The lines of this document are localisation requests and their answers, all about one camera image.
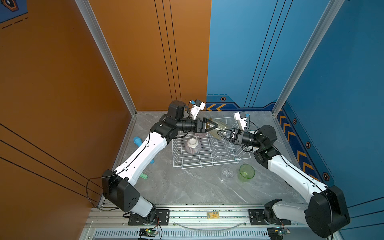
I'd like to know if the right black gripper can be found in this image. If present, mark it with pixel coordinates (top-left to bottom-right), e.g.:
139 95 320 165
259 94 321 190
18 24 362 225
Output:
218 129 264 150

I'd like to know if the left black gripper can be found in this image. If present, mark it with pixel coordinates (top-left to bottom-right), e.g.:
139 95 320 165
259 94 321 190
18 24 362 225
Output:
175 118 217 135

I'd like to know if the ribbed white bowl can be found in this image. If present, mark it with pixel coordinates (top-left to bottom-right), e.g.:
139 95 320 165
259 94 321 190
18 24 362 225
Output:
185 138 202 154

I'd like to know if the clear glass cup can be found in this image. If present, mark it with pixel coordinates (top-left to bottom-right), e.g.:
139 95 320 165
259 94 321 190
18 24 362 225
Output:
222 167 235 179

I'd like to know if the green glass cup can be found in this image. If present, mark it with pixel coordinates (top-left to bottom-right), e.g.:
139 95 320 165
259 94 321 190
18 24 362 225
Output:
238 164 256 182

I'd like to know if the yellow glass cup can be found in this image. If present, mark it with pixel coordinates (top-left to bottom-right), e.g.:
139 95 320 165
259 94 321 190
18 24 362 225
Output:
209 118 230 134

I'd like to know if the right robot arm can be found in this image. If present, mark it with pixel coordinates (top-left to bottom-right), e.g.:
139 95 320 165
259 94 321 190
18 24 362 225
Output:
218 125 351 238

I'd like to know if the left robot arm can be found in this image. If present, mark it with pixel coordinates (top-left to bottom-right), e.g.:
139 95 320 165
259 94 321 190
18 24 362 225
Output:
101 100 218 222

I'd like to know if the blue cylindrical tool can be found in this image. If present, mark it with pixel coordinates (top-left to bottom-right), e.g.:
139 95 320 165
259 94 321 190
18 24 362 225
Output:
133 137 144 152

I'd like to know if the yellow sticker tag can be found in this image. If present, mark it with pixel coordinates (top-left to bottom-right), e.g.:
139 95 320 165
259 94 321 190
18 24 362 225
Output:
207 211 220 220

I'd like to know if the green terminal block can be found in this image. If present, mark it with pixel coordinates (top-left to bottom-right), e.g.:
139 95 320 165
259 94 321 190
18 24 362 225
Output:
140 173 148 180

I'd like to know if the right circuit board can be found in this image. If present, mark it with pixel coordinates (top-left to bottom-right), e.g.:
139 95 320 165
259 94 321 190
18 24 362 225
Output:
267 229 291 240

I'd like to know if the left green circuit board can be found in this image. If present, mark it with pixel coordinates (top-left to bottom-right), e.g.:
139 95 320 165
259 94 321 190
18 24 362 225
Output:
138 228 160 240

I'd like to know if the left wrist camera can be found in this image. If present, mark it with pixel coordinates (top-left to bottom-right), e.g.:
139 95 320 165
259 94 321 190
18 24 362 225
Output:
190 100 206 120

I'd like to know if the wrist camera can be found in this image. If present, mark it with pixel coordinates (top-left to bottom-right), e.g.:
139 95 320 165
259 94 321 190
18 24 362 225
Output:
234 112 250 131
190 100 206 120

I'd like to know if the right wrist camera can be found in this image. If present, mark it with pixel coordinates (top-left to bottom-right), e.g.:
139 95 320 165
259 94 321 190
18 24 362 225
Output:
234 112 250 131

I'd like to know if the white wire dish rack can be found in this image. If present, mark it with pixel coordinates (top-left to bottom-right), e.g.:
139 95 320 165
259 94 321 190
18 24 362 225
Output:
172 129 251 169

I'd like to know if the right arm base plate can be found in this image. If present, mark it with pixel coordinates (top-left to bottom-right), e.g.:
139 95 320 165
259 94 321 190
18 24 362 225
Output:
248 209 292 226

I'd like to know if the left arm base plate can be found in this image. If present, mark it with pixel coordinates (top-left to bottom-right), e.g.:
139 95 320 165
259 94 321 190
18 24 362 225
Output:
128 209 170 226

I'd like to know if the right aluminium corner post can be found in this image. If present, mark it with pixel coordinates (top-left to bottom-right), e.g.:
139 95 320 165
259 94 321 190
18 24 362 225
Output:
272 0 345 117

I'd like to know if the aluminium corner post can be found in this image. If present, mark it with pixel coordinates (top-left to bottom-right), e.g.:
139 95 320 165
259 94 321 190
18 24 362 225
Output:
272 0 345 117
75 0 137 117

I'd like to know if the left aluminium corner post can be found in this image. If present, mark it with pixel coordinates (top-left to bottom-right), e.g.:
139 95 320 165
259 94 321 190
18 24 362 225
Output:
75 0 137 117

